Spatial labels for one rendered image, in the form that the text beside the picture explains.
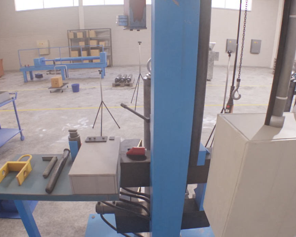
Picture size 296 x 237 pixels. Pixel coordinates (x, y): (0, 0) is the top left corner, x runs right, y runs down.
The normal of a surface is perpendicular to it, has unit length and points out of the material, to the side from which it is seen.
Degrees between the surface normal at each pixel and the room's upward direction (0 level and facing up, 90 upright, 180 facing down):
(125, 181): 90
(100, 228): 0
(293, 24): 90
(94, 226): 0
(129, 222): 90
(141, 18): 90
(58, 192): 0
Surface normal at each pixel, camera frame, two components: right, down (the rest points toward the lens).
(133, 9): 0.41, 0.34
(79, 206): 0.00, -0.93
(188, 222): 0.07, 0.37
